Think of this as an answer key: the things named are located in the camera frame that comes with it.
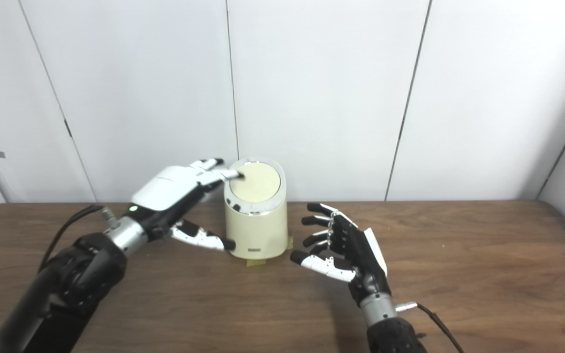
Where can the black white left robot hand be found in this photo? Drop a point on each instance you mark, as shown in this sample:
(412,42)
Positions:
(169,189)

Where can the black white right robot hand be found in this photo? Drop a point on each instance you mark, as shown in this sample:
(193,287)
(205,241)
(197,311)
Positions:
(363,260)

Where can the cream round bin lid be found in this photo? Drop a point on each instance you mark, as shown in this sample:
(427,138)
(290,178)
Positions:
(258,184)

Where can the cream-colored bin body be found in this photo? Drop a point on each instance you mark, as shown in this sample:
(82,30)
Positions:
(258,230)

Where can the small yellow tape piece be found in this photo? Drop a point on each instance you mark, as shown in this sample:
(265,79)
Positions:
(290,242)

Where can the wide yellow tape piece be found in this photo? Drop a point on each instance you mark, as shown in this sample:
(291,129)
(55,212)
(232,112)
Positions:
(256,262)

